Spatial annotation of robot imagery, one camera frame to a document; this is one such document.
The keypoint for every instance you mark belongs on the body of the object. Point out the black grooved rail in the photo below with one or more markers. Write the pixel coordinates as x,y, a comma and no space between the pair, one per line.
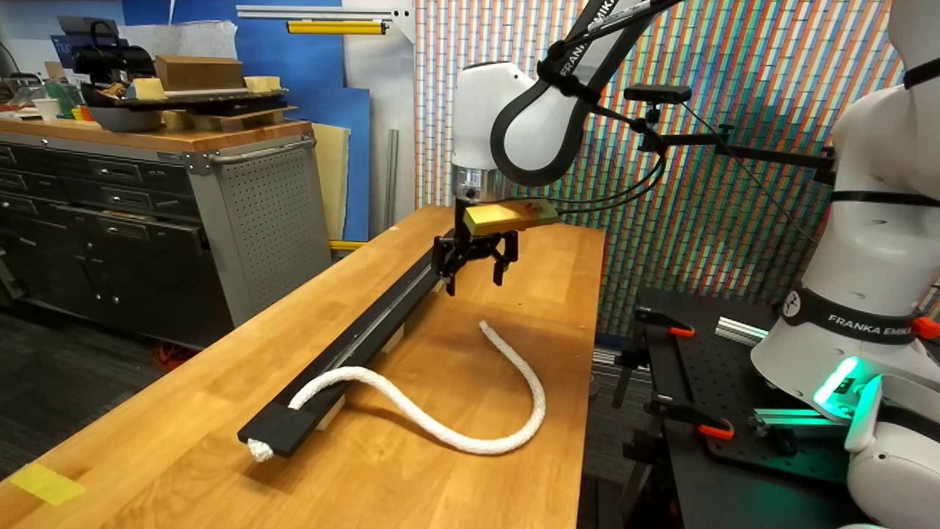
367,338

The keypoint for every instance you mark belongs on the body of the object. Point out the blue board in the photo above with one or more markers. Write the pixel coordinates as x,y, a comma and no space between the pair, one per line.
294,69

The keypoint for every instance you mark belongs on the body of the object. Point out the black bulky device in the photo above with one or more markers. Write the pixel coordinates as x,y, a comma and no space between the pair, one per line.
104,47

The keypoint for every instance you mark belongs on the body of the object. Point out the pale foam block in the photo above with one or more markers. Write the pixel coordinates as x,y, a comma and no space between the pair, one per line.
148,88
266,87

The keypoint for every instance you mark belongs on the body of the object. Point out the short metal bar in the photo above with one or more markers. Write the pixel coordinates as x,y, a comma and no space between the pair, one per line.
795,414

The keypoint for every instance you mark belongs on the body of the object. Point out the grey perforated tool cabinet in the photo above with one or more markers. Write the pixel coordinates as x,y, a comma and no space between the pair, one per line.
253,235

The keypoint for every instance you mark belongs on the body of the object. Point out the black breadboard plate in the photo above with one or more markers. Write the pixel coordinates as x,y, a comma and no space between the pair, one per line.
723,382

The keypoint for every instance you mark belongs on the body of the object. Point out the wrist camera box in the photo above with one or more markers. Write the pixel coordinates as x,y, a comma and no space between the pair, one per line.
510,219

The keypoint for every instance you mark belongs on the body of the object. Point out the colourful patterned backdrop panel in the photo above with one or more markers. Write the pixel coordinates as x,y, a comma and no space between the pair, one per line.
743,225

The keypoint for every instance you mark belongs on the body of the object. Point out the silver aluminium extrusion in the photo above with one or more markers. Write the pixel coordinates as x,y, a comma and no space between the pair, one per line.
742,331

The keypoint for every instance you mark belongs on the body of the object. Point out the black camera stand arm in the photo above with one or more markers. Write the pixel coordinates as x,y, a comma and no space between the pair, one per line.
774,154

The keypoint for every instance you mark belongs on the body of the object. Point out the wooden plank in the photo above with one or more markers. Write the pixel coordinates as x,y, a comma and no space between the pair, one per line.
239,118

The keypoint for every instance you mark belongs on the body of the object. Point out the light wooden support block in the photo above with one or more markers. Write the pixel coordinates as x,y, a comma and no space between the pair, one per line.
260,451
335,410
401,337

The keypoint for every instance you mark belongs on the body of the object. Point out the wooden box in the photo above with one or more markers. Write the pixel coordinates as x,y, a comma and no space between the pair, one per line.
195,74

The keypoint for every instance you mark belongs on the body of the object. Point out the yellow bar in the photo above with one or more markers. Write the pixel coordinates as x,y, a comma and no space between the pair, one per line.
332,27

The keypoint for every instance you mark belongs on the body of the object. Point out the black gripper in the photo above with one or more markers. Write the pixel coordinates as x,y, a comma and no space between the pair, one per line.
473,247

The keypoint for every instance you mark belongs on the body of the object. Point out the yellow strip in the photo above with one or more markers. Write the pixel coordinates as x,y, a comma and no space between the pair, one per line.
348,244

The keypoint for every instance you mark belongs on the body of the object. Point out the white bar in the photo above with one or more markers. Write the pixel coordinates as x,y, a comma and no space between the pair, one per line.
323,12

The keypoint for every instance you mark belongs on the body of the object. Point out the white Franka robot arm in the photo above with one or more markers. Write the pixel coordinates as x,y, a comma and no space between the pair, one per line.
871,265

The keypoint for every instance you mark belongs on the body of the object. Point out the yellow tape patch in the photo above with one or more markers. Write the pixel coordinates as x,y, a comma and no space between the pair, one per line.
44,482

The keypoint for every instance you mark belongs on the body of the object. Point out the black stereo camera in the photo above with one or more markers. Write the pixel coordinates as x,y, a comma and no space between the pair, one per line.
656,94

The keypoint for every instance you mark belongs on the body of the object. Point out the orange black bar clamp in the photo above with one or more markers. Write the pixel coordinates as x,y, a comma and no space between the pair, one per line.
686,412
656,320

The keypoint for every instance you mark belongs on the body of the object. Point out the beige board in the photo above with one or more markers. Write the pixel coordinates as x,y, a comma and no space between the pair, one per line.
332,178

